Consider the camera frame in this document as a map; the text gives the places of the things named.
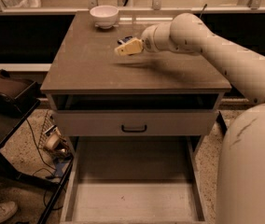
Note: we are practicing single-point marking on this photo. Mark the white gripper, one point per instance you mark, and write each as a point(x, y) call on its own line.
point(147, 40)

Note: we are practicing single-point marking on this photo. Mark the blue rxbar blueberry wrapper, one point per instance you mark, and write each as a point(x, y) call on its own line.
point(124, 40)

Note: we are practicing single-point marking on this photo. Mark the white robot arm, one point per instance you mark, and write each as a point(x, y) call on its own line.
point(240, 192)

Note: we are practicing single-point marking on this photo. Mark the grey drawer cabinet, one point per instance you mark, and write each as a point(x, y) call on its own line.
point(87, 75)

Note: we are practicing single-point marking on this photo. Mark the open grey middle drawer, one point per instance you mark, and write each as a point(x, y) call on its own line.
point(133, 180)

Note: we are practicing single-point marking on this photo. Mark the white ceramic bowl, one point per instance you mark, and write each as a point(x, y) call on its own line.
point(104, 16)

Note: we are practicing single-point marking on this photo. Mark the roll of tape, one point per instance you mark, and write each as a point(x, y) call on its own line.
point(52, 141)

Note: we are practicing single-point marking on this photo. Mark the dark brown bag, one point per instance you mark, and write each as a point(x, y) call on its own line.
point(17, 95)

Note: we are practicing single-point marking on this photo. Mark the black side table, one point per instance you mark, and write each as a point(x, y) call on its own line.
point(10, 125)

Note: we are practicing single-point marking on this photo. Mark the white sneaker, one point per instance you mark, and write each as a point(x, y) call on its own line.
point(2, 210)

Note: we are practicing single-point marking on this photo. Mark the black drawer handle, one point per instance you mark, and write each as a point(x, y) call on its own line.
point(127, 129)

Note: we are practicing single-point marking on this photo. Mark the metal wire basket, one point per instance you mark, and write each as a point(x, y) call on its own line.
point(62, 151)

